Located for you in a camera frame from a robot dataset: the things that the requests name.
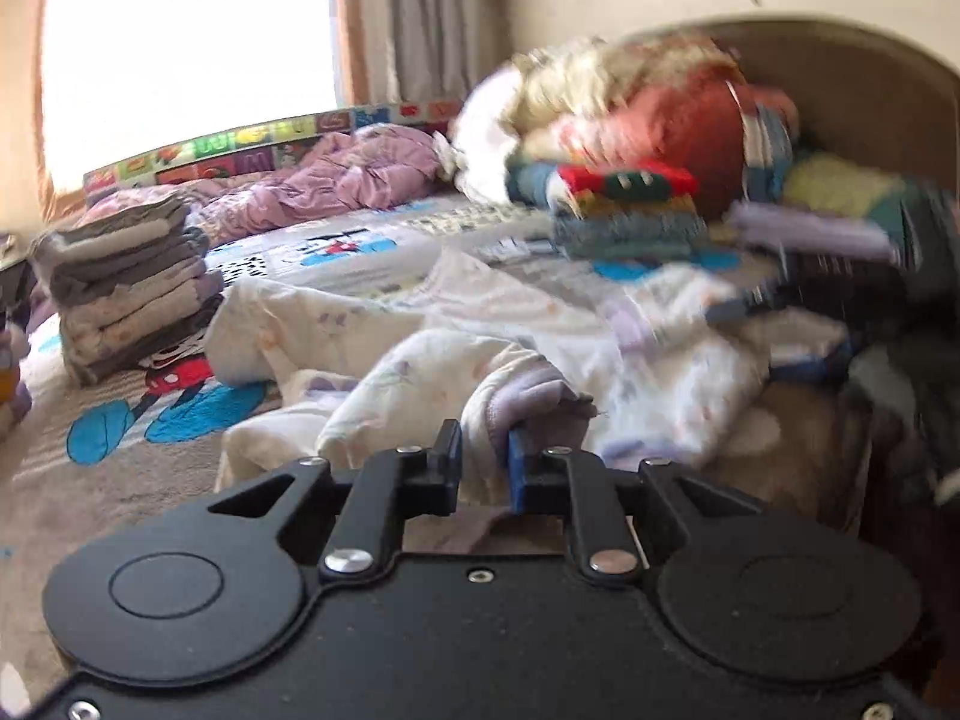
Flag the lilac folded garment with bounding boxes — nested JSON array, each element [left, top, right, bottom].
[[731, 199, 901, 265]]

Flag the white floral pajama garment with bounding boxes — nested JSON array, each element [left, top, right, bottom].
[[206, 247, 848, 556]]

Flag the printed cartoon blanket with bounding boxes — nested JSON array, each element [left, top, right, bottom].
[[0, 187, 871, 691]]

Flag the cream fluffy garment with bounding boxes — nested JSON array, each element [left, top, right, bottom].
[[510, 34, 743, 136]]

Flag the pale yellow garment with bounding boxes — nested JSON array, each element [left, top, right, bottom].
[[784, 154, 901, 212]]

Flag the white padded jacket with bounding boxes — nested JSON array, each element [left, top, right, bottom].
[[450, 67, 541, 203]]

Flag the yellow knitted garment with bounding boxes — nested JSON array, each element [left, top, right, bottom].
[[574, 195, 698, 222]]

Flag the blue denim garment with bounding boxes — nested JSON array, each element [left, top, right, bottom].
[[555, 210, 710, 262]]

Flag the window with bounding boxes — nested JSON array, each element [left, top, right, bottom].
[[37, 0, 353, 196]]

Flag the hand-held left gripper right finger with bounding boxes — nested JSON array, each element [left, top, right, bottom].
[[507, 426, 758, 587]]

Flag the colourful alphabet foam board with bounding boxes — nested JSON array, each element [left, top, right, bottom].
[[81, 99, 466, 200]]

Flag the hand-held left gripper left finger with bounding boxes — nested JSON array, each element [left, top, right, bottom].
[[206, 420, 462, 584]]

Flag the stack of folded grey clothes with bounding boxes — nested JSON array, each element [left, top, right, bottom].
[[30, 191, 226, 387]]

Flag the stack of folded colourful clothes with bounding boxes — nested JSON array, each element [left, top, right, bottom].
[[0, 300, 35, 440]]

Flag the green red knitted sweater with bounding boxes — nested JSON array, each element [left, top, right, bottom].
[[555, 161, 702, 200]]

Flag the dark grey clothes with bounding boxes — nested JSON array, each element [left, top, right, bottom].
[[847, 330, 960, 511]]

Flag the purple quilt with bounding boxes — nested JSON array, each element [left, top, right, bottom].
[[86, 124, 451, 248]]

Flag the grey curtain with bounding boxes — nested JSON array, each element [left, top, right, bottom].
[[386, 0, 515, 102]]

